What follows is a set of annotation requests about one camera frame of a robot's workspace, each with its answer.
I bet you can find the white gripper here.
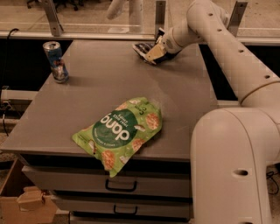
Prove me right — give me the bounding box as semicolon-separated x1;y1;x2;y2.
144;27;186;63

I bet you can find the blue chip bag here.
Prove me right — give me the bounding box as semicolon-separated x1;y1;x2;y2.
132;28;177;65

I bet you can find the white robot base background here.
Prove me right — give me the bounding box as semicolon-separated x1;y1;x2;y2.
106;0;144;33

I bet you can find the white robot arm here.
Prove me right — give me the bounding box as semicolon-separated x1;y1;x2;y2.
145;0;280;224

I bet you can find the green rice chip bag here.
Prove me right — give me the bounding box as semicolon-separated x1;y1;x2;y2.
72;97;162;178

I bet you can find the blue soda can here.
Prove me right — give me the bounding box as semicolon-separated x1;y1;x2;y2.
43;41;69;83

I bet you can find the grey drawer cabinet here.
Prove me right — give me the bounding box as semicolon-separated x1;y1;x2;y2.
3;40;216;224

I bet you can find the cardboard box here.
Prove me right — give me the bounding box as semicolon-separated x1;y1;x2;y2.
0;160;57;224

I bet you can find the metal bracket middle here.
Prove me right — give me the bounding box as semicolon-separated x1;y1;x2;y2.
155;0;166;36

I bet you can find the metal bracket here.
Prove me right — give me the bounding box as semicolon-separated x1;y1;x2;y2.
42;0;63;37
155;0;166;36
227;0;248;37

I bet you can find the metal bracket right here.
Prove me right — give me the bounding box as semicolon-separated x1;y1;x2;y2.
227;0;248;37

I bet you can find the metal bracket left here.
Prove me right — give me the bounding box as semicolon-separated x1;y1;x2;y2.
42;0;63;37

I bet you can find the top drawer black handle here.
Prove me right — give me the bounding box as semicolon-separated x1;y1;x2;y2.
105;179;137;193

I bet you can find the drawer black handle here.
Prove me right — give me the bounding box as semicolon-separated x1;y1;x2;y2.
105;179;137;193
113;205;138;215

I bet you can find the black cable left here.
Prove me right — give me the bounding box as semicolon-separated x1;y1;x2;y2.
0;28;20;137

